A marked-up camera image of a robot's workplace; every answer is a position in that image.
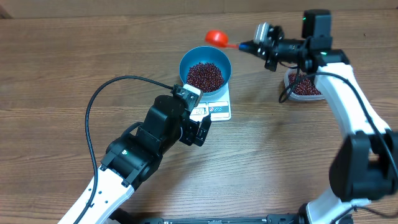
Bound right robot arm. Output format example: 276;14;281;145
238;9;397;223

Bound clear plastic food container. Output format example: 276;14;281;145
284;68;325;101

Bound red beans in bowl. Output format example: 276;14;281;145
187;62;224;93

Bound blue plastic bowl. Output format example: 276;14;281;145
179;46;232;87

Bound red adzuki beans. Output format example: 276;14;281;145
288;72;321;95

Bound red measuring scoop blue handle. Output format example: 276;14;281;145
205;30;249;50

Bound white digital kitchen scale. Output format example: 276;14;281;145
190;83;232;122

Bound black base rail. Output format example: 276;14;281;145
110;208;307;224

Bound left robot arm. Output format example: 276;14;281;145
60;84;211;223

